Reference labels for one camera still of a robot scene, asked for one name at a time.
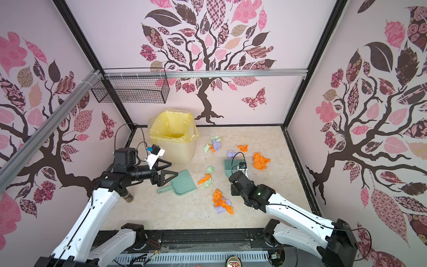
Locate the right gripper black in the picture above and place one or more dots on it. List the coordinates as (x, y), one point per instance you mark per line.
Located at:
(233, 191)

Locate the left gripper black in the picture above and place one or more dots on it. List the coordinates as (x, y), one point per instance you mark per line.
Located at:
(155, 177)

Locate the green hand brush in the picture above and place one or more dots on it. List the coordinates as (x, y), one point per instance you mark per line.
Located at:
(231, 166)

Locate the green plastic dustpan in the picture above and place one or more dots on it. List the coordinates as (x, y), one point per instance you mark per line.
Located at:
(180, 185)

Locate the orange purple paper pile front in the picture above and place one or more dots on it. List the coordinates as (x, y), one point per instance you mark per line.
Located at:
(221, 204)

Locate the large orange paper scrap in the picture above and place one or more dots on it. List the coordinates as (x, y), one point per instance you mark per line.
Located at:
(260, 162)

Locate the purple paper scrap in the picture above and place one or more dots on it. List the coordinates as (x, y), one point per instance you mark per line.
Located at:
(231, 154)

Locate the orange green paper scrap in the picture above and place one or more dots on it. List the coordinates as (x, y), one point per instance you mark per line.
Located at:
(206, 181)

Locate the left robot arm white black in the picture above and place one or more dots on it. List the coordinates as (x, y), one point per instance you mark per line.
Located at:
(90, 213)

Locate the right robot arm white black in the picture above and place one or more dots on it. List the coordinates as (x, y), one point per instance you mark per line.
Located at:
(293, 220)

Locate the small brown jar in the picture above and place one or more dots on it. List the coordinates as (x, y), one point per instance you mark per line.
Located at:
(127, 196)

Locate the cream trash bin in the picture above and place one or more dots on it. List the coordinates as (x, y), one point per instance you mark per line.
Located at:
(178, 153)

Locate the yellow bin liner bag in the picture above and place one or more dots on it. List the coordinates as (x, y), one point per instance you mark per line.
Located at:
(175, 126)

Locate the metal can top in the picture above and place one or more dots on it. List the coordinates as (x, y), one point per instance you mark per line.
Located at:
(233, 261)

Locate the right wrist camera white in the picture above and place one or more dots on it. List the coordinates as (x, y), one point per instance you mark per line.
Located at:
(242, 166)

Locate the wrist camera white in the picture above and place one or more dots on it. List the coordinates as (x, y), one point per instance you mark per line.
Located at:
(242, 166)
(153, 154)

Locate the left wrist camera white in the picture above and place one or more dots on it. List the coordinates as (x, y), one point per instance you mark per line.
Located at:
(153, 154)

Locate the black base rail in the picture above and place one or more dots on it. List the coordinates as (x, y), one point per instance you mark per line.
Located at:
(163, 239)

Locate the white slotted cable duct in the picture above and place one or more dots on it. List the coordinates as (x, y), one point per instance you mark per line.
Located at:
(182, 259)

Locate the black wire basket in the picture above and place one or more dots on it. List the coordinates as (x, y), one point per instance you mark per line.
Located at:
(133, 85)

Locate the aluminium rail back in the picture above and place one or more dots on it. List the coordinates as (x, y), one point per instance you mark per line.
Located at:
(207, 74)

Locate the aluminium rail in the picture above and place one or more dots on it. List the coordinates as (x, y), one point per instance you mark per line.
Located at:
(207, 74)
(18, 161)

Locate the aluminium rail left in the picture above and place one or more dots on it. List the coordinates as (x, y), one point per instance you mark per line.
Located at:
(18, 161)

